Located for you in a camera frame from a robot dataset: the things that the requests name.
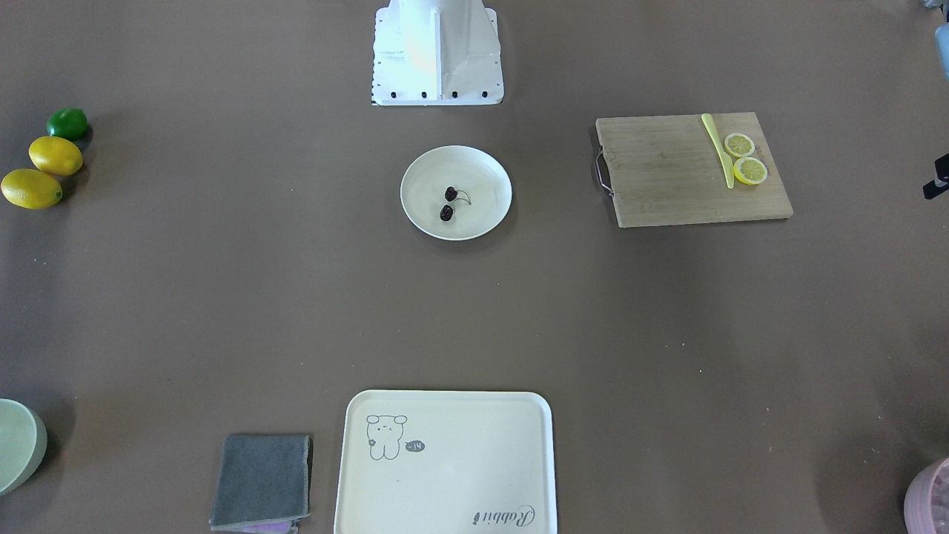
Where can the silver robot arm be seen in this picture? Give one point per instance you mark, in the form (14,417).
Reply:
(940,36)

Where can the wooden cutting board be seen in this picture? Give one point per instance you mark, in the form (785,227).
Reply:
(664,170)

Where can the pink ice bowl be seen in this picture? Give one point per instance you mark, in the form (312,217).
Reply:
(926,500)

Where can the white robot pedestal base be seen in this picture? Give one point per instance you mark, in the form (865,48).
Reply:
(436,53)

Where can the lemon slice upper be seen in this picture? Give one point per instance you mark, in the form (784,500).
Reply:
(739,145)

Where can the green bowl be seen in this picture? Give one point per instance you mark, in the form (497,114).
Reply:
(23,444)

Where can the lemon slice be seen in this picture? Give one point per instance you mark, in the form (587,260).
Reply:
(750,170)
(739,145)

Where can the yellow lemon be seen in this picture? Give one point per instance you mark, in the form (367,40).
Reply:
(31,189)
(56,156)

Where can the yellow plastic knife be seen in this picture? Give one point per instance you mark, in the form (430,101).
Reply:
(723,157)

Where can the green lime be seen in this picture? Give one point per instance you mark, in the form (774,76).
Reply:
(68,123)

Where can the yellow lemon upper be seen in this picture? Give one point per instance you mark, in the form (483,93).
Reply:
(56,156)

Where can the lemon slice lower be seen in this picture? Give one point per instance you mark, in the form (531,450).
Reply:
(750,170)

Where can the grey folded cloth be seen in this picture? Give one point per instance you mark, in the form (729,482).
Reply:
(263,484)

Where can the cream rabbit tray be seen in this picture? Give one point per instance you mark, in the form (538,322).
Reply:
(447,462)

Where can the yellow lemon lower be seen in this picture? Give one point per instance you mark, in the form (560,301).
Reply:
(31,189)

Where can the cream round plate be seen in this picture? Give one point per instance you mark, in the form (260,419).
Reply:
(425,181)

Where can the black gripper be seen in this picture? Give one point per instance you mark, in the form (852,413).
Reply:
(932,190)

